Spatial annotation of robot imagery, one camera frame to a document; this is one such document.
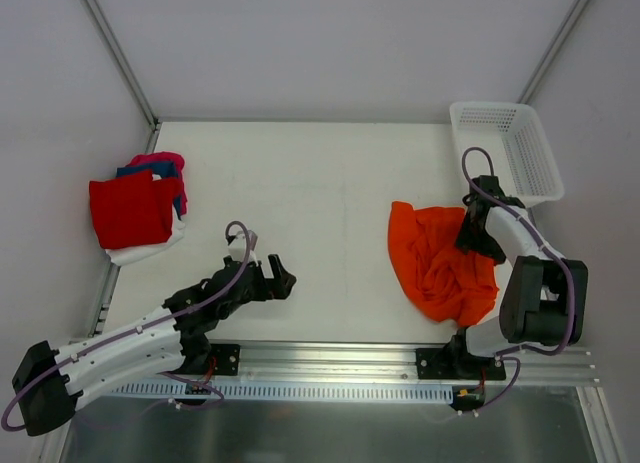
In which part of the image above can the orange t shirt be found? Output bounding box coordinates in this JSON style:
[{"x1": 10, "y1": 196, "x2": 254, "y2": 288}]
[{"x1": 387, "y1": 201, "x2": 499, "y2": 327}]

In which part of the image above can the aluminium mounting rail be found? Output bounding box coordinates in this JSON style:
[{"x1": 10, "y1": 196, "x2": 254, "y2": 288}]
[{"x1": 67, "y1": 338, "x2": 599, "y2": 387}]

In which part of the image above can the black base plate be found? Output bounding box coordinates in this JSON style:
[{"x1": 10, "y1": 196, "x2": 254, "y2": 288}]
[
  {"x1": 415, "y1": 347, "x2": 506, "y2": 381},
  {"x1": 175, "y1": 343, "x2": 241, "y2": 377}
]

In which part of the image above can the red folded t shirt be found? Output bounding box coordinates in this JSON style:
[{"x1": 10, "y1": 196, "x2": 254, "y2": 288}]
[{"x1": 88, "y1": 170, "x2": 182, "y2": 250}]

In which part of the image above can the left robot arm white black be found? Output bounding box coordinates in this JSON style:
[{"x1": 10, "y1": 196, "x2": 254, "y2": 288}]
[{"x1": 1, "y1": 254, "x2": 297, "y2": 437}]

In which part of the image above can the pink folded t shirt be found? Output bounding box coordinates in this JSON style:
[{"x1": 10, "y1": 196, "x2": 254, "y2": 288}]
[{"x1": 126, "y1": 151, "x2": 187, "y2": 217}]

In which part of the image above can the white plastic basket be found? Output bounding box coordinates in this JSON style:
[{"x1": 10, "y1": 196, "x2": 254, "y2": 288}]
[{"x1": 449, "y1": 102, "x2": 564, "y2": 208}]

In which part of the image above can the blue folded t shirt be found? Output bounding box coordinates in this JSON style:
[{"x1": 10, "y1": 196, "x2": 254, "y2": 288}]
[{"x1": 116, "y1": 161, "x2": 180, "y2": 179}]

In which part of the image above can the white folded t shirt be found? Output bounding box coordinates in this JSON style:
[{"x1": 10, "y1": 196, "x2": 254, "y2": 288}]
[{"x1": 106, "y1": 208, "x2": 186, "y2": 267}]

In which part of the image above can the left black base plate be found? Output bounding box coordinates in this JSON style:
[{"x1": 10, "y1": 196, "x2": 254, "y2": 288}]
[{"x1": 175, "y1": 343, "x2": 241, "y2": 377}]

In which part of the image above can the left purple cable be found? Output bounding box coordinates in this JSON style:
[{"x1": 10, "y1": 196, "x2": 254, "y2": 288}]
[{"x1": 1, "y1": 220, "x2": 251, "y2": 432}]

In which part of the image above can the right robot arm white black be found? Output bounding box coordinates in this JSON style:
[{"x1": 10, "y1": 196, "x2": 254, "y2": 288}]
[{"x1": 443, "y1": 175, "x2": 588, "y2": 379}]

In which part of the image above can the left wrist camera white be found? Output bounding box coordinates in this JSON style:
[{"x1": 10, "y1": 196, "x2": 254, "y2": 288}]
[{"x1": 226, "y1": 230, "x2": 258, "y2": 263}]

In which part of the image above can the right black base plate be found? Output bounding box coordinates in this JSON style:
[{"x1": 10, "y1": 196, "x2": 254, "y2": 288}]
[{"x1": 415, "y1": 347, "x2": 506, "y2": 381}]

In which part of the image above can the white slotted cable duct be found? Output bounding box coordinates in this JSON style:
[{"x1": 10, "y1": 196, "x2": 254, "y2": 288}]
[{"x1": 111, "y1": 378, "x2": 454, "y2": 405}]

